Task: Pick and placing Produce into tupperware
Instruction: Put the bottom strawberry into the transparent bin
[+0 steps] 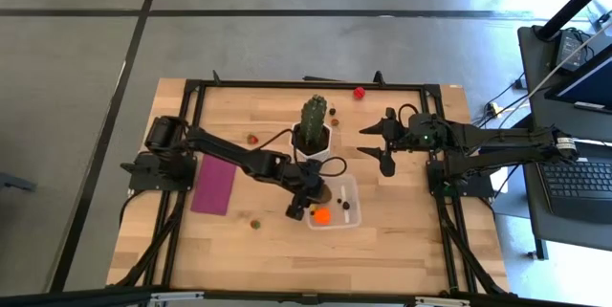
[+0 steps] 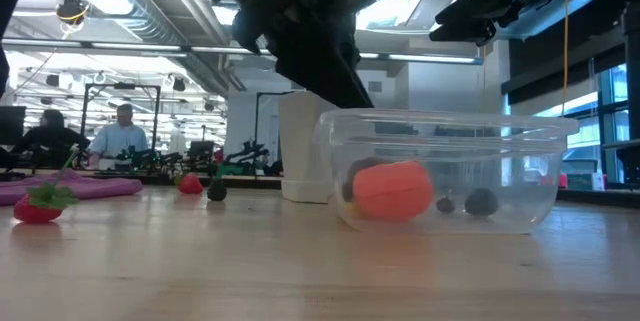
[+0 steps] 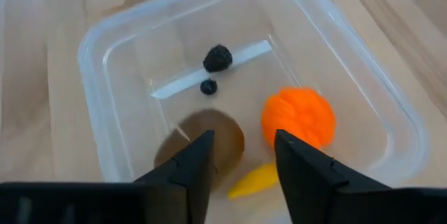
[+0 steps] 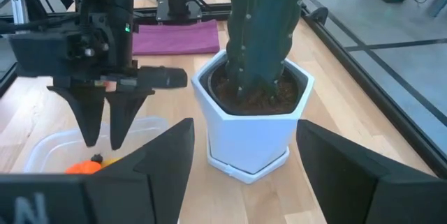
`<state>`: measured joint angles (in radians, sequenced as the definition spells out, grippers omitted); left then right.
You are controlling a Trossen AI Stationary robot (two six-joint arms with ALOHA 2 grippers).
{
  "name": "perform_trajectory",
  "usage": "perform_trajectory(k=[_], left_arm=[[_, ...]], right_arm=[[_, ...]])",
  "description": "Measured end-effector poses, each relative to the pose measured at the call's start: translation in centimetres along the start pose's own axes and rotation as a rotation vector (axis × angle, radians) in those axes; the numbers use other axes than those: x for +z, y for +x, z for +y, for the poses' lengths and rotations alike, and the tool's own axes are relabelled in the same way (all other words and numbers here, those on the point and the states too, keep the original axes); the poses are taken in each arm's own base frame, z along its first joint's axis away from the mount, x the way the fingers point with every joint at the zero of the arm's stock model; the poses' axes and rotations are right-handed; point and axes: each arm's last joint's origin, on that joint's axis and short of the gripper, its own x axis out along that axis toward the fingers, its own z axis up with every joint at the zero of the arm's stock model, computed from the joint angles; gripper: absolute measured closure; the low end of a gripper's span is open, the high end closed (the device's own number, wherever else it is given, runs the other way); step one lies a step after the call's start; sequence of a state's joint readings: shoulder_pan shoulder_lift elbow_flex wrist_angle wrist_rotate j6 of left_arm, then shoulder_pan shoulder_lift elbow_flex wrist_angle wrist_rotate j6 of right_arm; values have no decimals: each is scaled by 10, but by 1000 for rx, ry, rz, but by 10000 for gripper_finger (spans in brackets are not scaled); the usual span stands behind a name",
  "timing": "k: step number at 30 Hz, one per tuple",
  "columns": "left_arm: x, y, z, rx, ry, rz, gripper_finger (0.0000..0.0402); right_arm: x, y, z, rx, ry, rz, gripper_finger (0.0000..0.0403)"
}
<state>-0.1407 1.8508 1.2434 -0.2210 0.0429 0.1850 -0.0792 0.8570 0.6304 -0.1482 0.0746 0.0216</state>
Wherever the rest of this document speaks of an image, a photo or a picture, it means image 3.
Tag large black toy blackberry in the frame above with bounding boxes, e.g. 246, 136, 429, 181
203, 44, 234, 73

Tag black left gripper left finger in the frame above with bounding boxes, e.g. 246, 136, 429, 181
134, 129, 216, 224

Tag orange toy mandarin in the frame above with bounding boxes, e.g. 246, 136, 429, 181
261, 86, 337, 150

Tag brown toy kiwi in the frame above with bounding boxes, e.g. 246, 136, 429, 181
153, 108, 245, 193

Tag yellow toy banana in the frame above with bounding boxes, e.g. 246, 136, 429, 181
226, 162, 280, 200

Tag clear plastic tupperware container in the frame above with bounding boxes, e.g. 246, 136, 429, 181
77, 0, 431, 224

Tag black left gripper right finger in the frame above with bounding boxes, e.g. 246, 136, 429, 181
274, 128, 352, 224

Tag small dark toy blueberry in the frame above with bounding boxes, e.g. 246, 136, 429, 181
200, 78, 219, 96

